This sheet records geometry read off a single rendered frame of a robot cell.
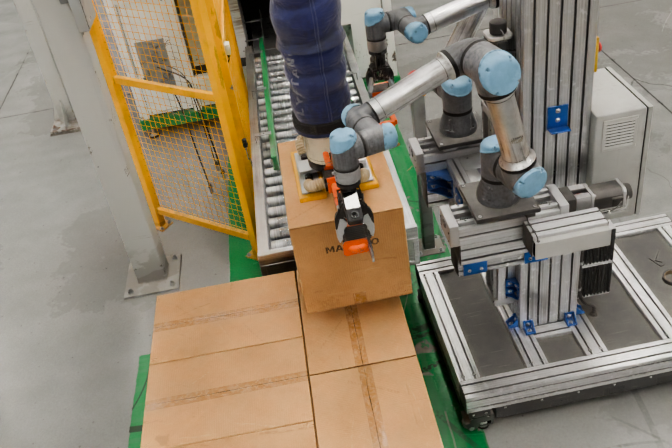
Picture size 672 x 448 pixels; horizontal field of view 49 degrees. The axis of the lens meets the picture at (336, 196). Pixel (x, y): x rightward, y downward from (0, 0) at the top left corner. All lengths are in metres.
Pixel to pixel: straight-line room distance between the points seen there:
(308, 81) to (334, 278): 0.71
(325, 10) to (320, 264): 0.88
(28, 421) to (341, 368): 1.64
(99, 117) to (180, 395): 1.47
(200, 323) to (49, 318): 1.40
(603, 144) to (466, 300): 1.05
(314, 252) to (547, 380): 1.09
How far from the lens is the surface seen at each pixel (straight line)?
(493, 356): 3.21
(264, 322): 2.99
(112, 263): 4.48
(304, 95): 2.53
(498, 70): 2.13
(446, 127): 2.98
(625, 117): 2.77
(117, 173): 3.83
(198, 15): 3.49
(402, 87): 2.20
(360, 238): 2.19
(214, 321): 3.05
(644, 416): 3.35
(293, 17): 2.41
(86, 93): 3.64
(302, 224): 2.54
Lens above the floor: 2.58
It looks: 35 degrees down
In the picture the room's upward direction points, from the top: 9 degrees counter-clockwise
